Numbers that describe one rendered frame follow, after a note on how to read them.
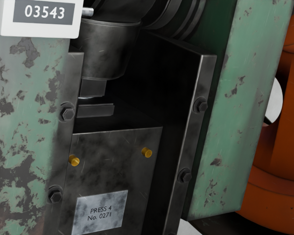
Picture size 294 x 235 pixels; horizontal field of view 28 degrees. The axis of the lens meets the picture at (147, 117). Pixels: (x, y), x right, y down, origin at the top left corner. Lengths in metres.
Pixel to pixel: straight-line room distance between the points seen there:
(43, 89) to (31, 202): 0.12
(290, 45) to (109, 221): 0.38
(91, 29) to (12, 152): 0.17
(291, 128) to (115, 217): 0.35
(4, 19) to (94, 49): 0.21
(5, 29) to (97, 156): 0.25
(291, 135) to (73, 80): 0.47
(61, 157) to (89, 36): 0.14
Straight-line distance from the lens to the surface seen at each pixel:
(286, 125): 0.95
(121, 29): 0.65
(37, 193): 0.59
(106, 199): 0.70
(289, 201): 0.92
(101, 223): 0.71
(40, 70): 0.53
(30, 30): 0.47
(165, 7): 0.69
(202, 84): 0.67
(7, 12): 0.46
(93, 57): 0.65
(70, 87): 0.57
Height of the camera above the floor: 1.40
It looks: 18 degrees down
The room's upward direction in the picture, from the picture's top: 11 degrees clockwise
